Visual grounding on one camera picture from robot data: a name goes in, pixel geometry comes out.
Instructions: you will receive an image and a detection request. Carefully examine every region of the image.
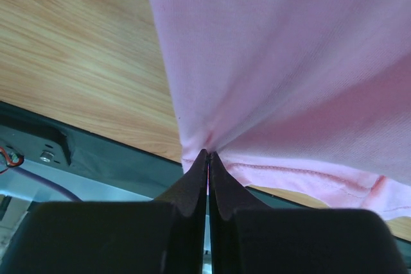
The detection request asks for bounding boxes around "pink t-shirt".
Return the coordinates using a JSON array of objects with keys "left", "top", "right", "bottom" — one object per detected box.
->
[{"left": 149, "top": 0, "right": 410, "bottom": 220}]

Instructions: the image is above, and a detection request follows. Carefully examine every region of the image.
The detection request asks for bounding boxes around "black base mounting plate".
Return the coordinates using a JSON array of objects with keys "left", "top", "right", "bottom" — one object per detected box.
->
[{"left": 0, "top": 100, "right": 411, "bottom": 243}]

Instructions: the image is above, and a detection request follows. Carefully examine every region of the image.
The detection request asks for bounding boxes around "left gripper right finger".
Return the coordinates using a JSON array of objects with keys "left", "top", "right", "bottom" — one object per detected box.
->
[{"left": 208, "top": 152, "right": 270, "bottom": 273}]

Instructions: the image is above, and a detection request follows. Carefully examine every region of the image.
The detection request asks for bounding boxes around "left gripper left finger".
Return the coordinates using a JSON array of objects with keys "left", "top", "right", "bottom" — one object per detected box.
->
[{"left": 154, "top": 150, "right": 207, "bottom": 273}]

